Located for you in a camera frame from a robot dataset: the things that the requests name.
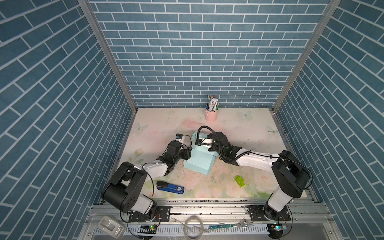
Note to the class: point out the light blue paper box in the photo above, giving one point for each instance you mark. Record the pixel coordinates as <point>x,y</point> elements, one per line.
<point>201,160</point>

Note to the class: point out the green plastic block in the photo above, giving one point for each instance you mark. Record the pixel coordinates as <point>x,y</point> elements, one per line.
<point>240,181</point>

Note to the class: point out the blue black stapler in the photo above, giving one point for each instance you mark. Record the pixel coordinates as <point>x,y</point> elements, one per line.
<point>170,188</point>

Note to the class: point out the aluminium frame rail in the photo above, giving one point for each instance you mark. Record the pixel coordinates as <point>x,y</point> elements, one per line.
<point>213,211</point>

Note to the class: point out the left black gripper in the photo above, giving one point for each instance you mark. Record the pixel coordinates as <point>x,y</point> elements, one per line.
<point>187,152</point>

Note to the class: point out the pink pen holder cup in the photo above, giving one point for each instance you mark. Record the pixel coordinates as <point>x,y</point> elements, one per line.
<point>211,116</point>

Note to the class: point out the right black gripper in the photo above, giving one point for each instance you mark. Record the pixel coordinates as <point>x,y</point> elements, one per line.
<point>211,136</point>

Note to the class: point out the white plastic holder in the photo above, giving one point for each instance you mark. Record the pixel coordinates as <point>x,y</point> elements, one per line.
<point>112,227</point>

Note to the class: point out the metal fork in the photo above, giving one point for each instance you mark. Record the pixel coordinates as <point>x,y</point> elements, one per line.
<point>244,223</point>

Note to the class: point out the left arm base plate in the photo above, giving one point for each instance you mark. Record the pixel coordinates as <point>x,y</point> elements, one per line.
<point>160,213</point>

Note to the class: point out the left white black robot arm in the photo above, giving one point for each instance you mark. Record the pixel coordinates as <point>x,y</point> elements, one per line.
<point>123,190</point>

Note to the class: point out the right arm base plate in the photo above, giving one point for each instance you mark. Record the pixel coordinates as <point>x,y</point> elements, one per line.
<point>259,213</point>

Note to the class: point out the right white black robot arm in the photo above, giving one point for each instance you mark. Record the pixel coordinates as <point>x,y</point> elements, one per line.
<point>292,177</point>

